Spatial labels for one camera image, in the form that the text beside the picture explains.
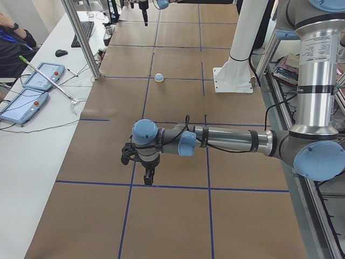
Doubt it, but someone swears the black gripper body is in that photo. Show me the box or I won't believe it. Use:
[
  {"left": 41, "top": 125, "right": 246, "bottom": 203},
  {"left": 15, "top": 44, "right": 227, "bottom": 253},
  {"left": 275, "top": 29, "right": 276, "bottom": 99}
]
[
  {"left": 139, "top": 153, "right": 160, "bottom": 171},
  {"left": 138, "top": 0, "right": 149, "bottom": 11}
]

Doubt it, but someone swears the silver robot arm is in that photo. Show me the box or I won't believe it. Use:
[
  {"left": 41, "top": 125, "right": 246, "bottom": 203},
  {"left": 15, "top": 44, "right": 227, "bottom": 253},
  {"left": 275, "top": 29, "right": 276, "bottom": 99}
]
[
  {"left": 136, "top": 0, "right": 178, "bottom": 26},
  {"left": 121, "top": 1, "right": 344, "bottom": 185}
]

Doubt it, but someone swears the grey metal cylinder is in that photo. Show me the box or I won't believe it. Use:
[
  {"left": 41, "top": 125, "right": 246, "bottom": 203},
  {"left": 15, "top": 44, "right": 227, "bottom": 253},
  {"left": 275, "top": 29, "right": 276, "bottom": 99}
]
[{"left": 103, "top": 25, "right": 113, "bottom": 40}]

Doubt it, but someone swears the black keyboard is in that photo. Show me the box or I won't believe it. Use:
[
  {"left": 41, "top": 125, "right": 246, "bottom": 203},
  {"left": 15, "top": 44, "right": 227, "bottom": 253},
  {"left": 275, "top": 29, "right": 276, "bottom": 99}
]
[{"left": 71, "top": 21, "right": 95, "bottom": 48}]

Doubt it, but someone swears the black computer mouse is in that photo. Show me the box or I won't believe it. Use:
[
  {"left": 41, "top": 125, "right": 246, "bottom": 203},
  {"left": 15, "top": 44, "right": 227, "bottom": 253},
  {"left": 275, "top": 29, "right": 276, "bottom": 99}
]
[{"left": 55, "top": 49, "right": 68, "bottom": 57}]

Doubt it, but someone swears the metal rod green tip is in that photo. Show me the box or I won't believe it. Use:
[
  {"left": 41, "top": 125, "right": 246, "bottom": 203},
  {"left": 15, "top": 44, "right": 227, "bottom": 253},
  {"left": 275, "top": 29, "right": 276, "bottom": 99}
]
[{"left": 18, "top": 55, "right": 86, "bottom": 105}]

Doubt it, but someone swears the upper teach pendant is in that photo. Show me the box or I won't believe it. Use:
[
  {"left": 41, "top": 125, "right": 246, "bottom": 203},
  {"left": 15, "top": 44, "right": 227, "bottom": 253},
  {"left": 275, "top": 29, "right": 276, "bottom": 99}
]
[{"left": 22, "top": 62, "right": 66, "bottom": 91}]

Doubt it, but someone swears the teach pendant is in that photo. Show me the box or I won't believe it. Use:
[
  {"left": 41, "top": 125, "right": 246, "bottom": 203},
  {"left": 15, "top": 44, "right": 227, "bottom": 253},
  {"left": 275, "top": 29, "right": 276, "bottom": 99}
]
[
  {"left": 22, "top": 62, "right": 66, "bottom": 91},
  {"left": 1, "top": 88, "right": 49, "bottom": 125}
]

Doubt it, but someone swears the seated person in black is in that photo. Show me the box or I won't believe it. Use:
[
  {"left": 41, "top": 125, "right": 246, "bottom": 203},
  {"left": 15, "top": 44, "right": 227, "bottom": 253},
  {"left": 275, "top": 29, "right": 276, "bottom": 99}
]
[{"left": 1, "top": 13, "right": 38, "bottom": 79}]

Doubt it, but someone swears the lower teach pendant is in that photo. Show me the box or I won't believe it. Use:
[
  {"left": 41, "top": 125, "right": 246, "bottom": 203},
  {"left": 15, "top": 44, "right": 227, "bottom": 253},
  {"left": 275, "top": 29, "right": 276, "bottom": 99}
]
[{"left": 1, "top": 88, "right": 49, "bottom": 125}]

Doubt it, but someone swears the stack of magazines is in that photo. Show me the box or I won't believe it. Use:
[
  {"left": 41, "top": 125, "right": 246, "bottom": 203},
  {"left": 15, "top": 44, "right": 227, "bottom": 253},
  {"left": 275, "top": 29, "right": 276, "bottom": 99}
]
[{"left": 272, "top": 53, "right": 300, "bottom": 85}]

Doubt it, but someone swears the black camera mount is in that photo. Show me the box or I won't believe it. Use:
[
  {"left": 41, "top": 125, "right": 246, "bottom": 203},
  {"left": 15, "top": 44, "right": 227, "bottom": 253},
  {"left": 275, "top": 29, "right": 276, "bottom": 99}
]
[{"left": 121, "top": 138, "right": 136, "bottom": 165}]

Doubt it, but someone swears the white camera post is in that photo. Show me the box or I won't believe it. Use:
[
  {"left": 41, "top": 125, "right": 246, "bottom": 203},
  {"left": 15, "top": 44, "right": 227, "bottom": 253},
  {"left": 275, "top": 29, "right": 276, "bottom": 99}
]
[{"left": 213, "top": 0, "right": 274, "bottom": 93}]

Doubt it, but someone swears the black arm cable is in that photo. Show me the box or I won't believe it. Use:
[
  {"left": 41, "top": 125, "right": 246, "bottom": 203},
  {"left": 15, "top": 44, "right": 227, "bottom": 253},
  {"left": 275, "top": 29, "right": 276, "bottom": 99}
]
[{"left": 156, "top": 99, "right": 300, "bottom": 154}]

